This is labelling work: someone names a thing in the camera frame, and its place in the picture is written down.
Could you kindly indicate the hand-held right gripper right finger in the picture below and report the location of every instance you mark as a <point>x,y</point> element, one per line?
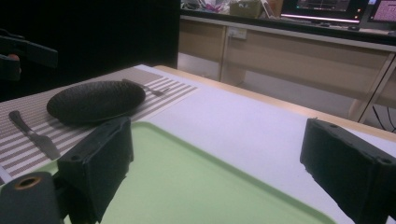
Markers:
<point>351,174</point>

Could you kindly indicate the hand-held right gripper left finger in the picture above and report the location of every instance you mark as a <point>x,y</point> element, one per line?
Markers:
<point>96,161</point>

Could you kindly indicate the dark metal knife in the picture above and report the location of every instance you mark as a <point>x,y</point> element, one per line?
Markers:
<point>43,143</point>

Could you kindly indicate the black curtain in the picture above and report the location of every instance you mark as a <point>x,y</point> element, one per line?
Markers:
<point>93,37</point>

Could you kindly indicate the black textured plate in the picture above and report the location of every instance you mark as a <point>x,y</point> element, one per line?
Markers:
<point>93,99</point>

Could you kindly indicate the light green tray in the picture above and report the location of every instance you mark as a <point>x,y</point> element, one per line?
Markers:
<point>186,186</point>

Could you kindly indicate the striped placemat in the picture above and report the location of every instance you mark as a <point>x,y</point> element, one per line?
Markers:
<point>174,93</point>

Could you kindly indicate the white table cover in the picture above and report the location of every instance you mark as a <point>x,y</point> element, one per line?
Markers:
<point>249,124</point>

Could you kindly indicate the wooden desk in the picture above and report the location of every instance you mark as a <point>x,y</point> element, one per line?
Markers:
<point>295,59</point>

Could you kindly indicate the black computer mouse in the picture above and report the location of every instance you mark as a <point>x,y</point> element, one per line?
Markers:
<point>353,28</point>

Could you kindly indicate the computer monitor with pink screen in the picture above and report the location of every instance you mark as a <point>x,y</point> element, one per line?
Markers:
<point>384,11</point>

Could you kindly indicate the wide computer monitor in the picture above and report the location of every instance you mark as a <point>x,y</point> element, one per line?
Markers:
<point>323,7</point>

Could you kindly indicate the pink and white clutter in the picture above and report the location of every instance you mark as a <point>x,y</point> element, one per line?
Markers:
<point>211,4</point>

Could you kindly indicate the olive green box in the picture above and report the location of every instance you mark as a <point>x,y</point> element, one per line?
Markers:
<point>246,8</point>

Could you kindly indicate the white wall socket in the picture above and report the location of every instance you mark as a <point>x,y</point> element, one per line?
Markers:
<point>238,33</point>

